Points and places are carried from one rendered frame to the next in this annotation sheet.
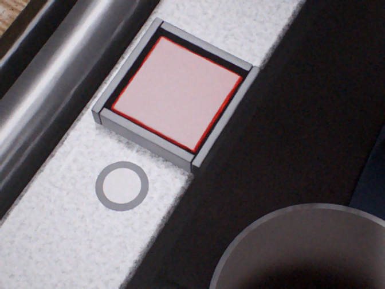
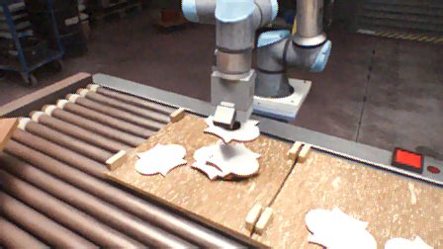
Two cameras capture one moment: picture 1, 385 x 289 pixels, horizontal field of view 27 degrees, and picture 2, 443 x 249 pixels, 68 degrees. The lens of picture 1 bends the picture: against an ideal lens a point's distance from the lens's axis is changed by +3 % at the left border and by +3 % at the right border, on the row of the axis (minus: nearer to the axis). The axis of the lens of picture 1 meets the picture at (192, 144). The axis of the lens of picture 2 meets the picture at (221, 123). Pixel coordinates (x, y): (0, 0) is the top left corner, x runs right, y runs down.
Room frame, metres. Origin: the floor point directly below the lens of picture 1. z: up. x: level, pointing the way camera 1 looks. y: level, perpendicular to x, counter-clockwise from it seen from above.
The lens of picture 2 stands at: (0.78, 0.69, 1.49)
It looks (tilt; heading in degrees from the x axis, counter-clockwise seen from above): 32 degrees down; 267
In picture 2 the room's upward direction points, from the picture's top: straight up
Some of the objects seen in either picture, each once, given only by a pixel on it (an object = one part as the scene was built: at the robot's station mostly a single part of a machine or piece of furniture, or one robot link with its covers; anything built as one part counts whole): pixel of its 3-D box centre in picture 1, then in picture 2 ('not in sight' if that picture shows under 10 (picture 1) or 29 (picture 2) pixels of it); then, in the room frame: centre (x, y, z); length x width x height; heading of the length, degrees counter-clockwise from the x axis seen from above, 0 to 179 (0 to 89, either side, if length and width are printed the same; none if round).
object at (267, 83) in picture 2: not in sight; (271, 77); (0.51, -0.51, 0.95); 0.15 x 0.15 x 0.10
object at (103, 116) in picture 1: (177, 95); (407, 159); (0.22, 0.01, 0.92); 0.08 x 0.08 x 0.02; 57
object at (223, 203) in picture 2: not in sight; (208, 161); (0.77, -0.01, 0.93); 0.41 x 0.35 x 0.02; 147
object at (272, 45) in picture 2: not in sight; (275, 48); (0.50, -0.51, 1.06); 0.13 x 0.12 x 0.14; 147
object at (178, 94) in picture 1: (177, 96); (407, 160); (0.22, 0.01, 0.92); 0.06 x 0.06 x 0.01; 57
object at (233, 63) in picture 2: not in sight; (232, 57); (0.71, 0.02, 1.23); 0.08 x 0.08 x 0.05
